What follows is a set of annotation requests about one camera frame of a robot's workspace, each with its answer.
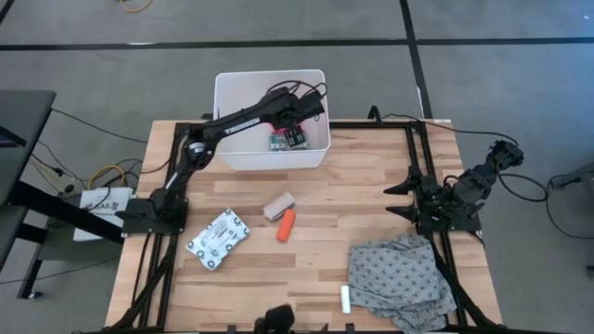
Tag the white packet with green print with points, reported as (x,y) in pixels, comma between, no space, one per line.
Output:
(218,239)

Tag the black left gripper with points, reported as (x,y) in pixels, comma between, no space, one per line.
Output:
(299,110)

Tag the grey metal stand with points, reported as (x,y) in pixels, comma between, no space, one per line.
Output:
(580,176)

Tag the green case with clear lid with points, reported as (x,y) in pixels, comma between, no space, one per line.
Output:
(277,144)

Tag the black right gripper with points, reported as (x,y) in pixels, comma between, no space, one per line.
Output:
(431,199)

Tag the black table-level camera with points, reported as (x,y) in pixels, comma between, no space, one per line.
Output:
(278,320)

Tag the white printed paper sheet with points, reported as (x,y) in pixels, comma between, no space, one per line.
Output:
(118,195)

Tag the small white stick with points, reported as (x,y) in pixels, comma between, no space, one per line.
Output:
(345,299)

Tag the grey patterned cloth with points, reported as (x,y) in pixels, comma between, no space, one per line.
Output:
(399,278)

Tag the black desk frame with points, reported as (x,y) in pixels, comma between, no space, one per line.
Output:
(55,209)

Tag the black metal rig frame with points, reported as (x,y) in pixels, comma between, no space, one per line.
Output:
(371,124)

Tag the white plastic basket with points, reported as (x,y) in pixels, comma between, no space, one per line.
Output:
(241,93)

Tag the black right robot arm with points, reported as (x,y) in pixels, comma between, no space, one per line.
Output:
(473,183)

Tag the dark grey desk top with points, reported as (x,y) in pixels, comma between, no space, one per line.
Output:
(23,139)

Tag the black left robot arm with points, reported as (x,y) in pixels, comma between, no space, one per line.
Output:
(241,125)

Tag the orange tube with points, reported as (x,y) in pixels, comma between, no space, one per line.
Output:
(286,226)

